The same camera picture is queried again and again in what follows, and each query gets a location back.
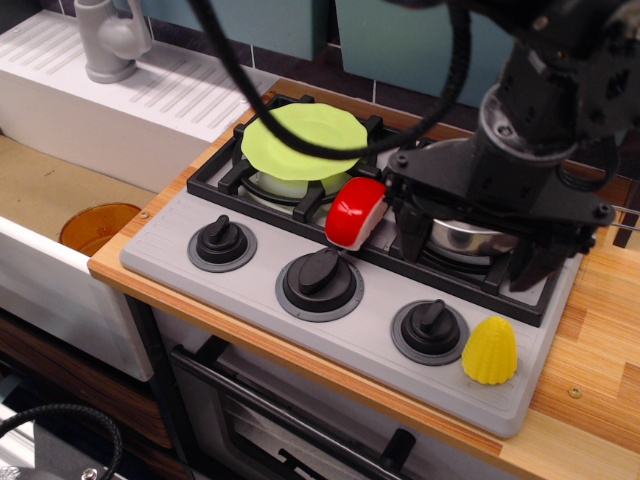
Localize grey toy faucet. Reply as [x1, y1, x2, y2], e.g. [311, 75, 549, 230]
[74, 0, 152, 84]

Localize black stove knob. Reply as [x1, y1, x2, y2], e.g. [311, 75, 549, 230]
[391, 299, 470, 367]
[187, 215, 258, 273]
[275, 248, 364, 323]

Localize white toy sink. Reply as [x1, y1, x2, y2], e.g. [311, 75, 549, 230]
[1, 10, 248, 382]

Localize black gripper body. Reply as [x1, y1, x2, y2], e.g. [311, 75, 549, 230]
[384, 120, 615, 259]

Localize red and white toy sushi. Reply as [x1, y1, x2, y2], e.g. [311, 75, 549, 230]
[324, 177, 388, 251]

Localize right black stove knob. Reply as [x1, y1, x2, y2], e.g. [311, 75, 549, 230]
[391, 299, 470, 367]

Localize middle black stove knob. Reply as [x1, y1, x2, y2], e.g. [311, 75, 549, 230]
[275, 248, 364, 323]

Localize black braided cable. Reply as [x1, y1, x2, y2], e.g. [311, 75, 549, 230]
[0, 403, 124, 480]

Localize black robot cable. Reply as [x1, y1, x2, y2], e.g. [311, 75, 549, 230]
[187, 0, 474, 162]

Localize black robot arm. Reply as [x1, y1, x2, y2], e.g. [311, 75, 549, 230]
[387, 1, 639, 291]

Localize black burner grate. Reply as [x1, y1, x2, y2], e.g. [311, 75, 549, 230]
[187, 118, 560, 327]

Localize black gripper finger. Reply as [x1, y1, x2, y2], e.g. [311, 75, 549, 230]
[394, 202, 433, 263]
[509, 239, 563, 292]

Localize light green plastic plate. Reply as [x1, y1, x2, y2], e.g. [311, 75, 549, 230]
[240, 102, 371, 182]

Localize yellow plastic corn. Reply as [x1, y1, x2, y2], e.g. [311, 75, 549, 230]
[462, 316, 518, 385]

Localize toy oven door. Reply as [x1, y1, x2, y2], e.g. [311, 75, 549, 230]
[169, 337, 457, 479]

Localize left black stove knob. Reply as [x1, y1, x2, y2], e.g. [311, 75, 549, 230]
[187, 215, 258, 273]

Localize grey toy stove top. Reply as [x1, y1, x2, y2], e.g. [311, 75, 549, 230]
[118, 93, 600, 440]

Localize stainless steel pot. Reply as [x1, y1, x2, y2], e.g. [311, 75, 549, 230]
[421, 220, 520, 260]

